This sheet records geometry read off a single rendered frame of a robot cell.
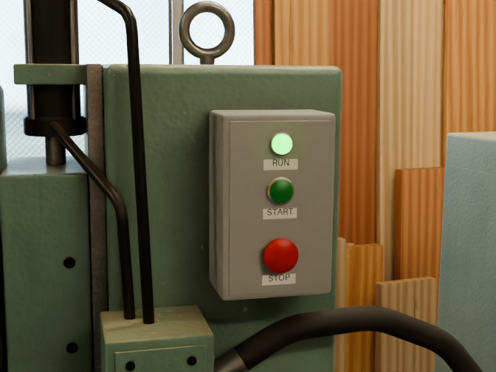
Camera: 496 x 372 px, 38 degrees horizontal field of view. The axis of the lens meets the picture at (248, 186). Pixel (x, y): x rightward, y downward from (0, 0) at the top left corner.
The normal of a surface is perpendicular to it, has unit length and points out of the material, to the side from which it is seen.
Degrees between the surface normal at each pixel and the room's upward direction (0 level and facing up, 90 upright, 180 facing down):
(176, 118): 90
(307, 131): 90
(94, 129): 90
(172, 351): 90
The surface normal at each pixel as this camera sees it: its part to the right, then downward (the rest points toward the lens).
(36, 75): 0.24, 0.16
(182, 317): 0.01, -0.99
